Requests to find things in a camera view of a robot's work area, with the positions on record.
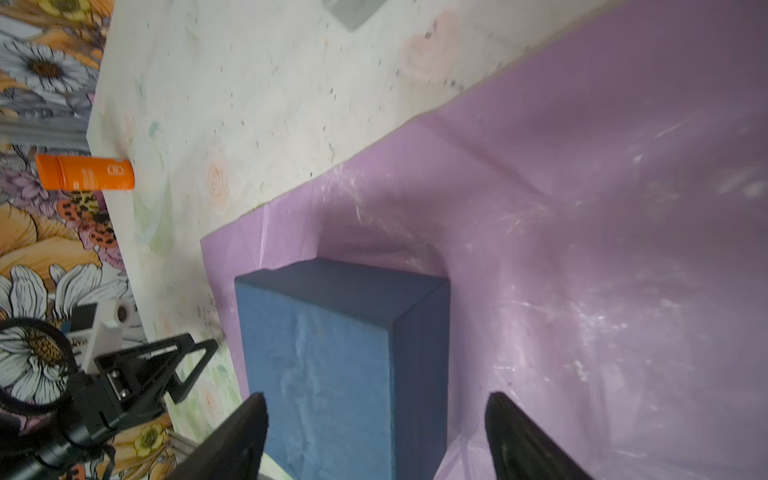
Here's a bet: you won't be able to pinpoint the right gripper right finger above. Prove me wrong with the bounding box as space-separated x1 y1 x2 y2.
484 391 592 480

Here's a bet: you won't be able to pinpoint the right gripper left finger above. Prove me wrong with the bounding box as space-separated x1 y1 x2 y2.
169 393 269 480

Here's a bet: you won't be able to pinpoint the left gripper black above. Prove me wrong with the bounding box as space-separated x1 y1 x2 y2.
1 334 219 479

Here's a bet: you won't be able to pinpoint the dark blue gift box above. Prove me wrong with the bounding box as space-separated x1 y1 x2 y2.
235 259 450 479

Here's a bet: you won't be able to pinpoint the purple wrapping paper sheet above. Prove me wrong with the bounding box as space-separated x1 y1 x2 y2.
202 1 767 479

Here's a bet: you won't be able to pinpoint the orange tube bottle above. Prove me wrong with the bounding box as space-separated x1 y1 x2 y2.
35 153 135 192

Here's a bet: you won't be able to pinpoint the grey tape dispenser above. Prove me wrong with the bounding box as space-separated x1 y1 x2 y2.
321 0 386 32

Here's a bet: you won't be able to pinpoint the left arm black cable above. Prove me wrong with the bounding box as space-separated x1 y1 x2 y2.
0 316 79 415

